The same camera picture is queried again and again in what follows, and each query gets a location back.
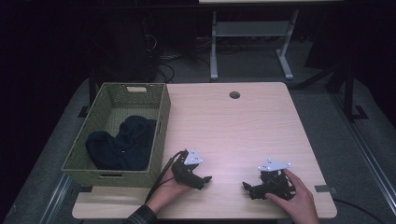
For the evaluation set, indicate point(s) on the grey tape piece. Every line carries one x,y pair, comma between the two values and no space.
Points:
325,188

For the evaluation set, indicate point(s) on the person's right hand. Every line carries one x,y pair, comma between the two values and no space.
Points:
299,202

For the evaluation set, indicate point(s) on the person's left hand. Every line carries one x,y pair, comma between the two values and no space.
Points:
166,191

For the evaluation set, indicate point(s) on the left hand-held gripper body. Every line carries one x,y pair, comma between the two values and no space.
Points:
183,172

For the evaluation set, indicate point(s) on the white metal stand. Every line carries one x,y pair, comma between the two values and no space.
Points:
249,29

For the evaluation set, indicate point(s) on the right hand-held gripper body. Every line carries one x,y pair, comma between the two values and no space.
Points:
275,183

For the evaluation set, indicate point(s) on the black metal stand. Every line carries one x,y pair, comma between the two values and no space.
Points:
350,93
90,93

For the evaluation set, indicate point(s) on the green woven basket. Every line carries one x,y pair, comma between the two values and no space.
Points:
134,102

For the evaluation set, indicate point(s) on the dark navy cloth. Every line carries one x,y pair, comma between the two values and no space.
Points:
130,146

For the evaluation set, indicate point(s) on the metal floor rail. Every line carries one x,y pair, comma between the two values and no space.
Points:
367,149
56,199

